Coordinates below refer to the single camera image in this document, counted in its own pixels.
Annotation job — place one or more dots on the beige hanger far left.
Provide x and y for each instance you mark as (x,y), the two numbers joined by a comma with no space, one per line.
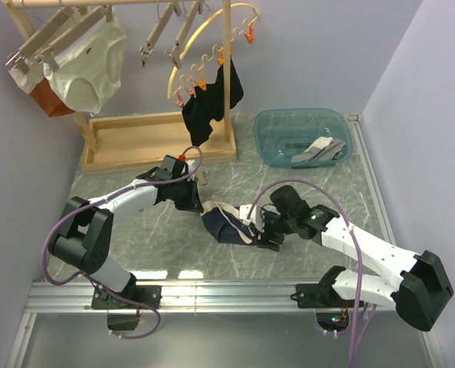
(39,39)

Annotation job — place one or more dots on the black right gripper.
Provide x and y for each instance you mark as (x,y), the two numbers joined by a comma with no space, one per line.
(263,240)

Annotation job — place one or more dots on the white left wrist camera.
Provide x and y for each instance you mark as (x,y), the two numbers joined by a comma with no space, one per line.
(173,167)

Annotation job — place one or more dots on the navy underwear cream waistband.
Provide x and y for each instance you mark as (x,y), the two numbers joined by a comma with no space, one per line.
(222,221)

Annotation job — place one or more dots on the cream white hanging underwear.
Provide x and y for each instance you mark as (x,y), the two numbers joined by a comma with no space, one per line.
(89,71)

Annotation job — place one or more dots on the wooden rack top bar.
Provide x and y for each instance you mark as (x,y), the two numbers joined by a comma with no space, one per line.
(75,3)

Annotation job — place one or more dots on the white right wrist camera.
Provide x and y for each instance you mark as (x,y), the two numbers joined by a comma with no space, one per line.
(251,215)

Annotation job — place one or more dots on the beige hanging clip hanger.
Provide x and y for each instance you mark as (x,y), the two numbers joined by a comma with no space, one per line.
(163,19)

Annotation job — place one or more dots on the beige hanger holding underwear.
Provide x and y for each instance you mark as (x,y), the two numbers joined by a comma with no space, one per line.
(64,41)

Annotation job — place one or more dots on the beige clip hanger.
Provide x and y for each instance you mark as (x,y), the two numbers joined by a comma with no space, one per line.
(163,19)
(199,177)

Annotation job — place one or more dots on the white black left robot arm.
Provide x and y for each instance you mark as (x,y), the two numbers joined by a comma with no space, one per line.
(82,236)

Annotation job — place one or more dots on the wooden rack base tray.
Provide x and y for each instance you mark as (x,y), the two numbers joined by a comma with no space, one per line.
(135,142)

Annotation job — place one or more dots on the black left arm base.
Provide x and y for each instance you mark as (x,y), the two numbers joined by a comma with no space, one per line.
(150,295)

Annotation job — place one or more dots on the wooden rack right post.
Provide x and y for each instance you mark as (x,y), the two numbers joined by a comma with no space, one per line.
(227,68)

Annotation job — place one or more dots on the grey and pink underwear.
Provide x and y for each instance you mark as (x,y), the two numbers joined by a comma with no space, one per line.
(322,149)

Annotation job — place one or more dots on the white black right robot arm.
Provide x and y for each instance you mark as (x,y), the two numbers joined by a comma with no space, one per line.
(415,285)

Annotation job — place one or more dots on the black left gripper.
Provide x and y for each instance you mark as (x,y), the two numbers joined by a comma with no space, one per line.
(193,204)

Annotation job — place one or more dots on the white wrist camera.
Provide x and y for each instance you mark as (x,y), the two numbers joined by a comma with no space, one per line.
(173,167)
(251,215)

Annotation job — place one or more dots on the orange cream hanging underwear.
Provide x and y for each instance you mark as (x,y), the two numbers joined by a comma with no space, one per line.
(38,88)

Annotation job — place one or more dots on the teal plastic basin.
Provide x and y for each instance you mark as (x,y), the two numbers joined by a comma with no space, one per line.
(281,134)

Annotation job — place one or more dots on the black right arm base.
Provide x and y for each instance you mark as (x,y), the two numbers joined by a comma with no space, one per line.
(316,296)

